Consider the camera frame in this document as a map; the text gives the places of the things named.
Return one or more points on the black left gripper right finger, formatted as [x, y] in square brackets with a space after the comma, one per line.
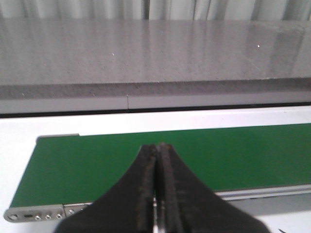
[187, 205]

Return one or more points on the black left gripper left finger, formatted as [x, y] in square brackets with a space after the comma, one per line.
[127, 207]

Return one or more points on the grey stone counter slab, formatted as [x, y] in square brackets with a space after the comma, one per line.
[81, 65]

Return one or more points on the green conveyor belt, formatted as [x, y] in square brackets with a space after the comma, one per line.
[76, 169]

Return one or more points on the grey pleated curtain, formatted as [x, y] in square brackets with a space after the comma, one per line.
[159, 9]

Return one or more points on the aluminium conveyor side rail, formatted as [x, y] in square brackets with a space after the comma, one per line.
[256, 202]

